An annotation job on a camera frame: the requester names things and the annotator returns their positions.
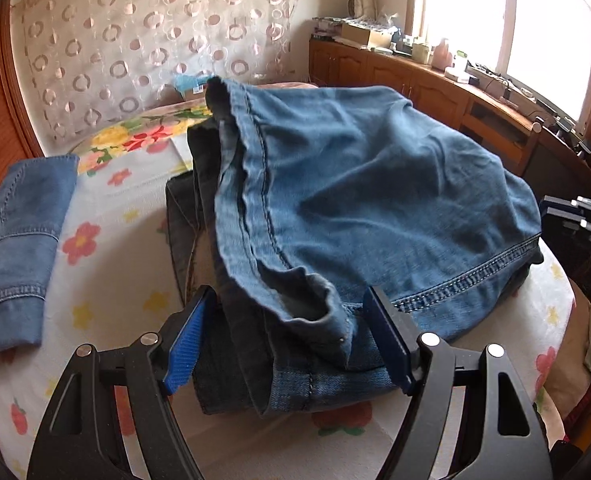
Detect dark blue denim pants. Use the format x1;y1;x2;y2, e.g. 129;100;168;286
166;78;543;415

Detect light blue denim pants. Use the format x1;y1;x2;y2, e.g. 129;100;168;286
0;154;79;352

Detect wooden sideboard cabinet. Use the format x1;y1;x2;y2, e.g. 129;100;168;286
309;37;591;200

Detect white flower bed sheet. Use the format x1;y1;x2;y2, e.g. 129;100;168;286
0;138;575;479

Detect wooden chair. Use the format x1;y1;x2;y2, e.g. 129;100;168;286
459;112;539;177

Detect floral blanket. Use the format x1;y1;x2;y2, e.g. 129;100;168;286
72;98;211;177

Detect pink bottle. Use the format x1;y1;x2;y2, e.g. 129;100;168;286
431;38;453;72

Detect white cup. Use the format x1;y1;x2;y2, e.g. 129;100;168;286
411;42;430;65

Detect cardboard box on sideboard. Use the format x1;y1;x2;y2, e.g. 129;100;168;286
341;23;396;48

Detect pink circle pattern curtain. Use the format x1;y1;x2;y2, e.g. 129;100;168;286
11;0;297;148

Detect window with wooden frame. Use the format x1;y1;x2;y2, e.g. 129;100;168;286
407;0;591;138

